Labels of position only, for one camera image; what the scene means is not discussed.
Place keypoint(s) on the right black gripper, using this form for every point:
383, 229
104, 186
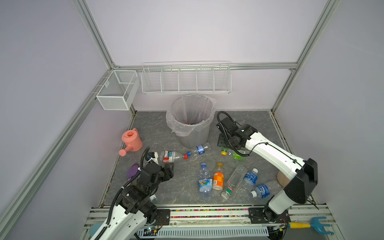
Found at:
220, 141

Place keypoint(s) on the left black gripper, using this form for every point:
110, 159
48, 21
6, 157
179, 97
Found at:
167, 172

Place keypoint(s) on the green Sprite bottle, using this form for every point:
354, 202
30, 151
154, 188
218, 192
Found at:
226, 152

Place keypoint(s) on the red label clear bottle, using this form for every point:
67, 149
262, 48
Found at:
167, 156

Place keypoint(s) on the Pocari Sweat bottle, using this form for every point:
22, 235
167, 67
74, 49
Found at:
153, 198

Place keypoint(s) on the orange NFC juice bottle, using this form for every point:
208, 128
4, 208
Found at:
218, 178

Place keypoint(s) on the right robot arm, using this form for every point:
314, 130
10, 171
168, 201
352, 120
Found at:
303, 174

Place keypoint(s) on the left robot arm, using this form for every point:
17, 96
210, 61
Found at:
131, 208

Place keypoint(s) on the grey mesh waste bin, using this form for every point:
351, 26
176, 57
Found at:
193, 129

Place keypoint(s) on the clear plastic bin liner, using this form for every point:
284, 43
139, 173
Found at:
186, 120

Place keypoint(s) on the lime green label bottle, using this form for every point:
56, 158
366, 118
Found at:
242, 157

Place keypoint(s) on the small crushed blue bottle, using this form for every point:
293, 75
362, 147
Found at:
198, 150

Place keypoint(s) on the tall clear bottle green-red cap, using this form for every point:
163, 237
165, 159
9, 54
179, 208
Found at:
234, 181

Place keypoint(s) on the pink watering can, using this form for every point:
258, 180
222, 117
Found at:
132, 141

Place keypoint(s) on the blue cartoon label water bottle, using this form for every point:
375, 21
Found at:
205, 180

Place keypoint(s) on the blue label bottle right front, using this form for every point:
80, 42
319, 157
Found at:
266, 190

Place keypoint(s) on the potted green plant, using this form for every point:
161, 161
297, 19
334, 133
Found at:
282, 179

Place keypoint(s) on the small white mesh basket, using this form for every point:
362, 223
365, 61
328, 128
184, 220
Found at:
119, 90

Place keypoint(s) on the blue yellow toy rake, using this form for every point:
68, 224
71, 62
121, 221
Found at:
315, 224

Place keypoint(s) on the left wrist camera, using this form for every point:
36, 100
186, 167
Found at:
152, 157

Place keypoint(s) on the purple spoon pink handle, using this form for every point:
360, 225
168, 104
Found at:
134, 169

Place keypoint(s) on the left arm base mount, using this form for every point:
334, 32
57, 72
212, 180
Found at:
161, 217

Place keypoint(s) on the long white wire shelf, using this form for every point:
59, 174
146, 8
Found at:
204, 77

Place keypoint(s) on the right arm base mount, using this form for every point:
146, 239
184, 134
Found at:
258, 216

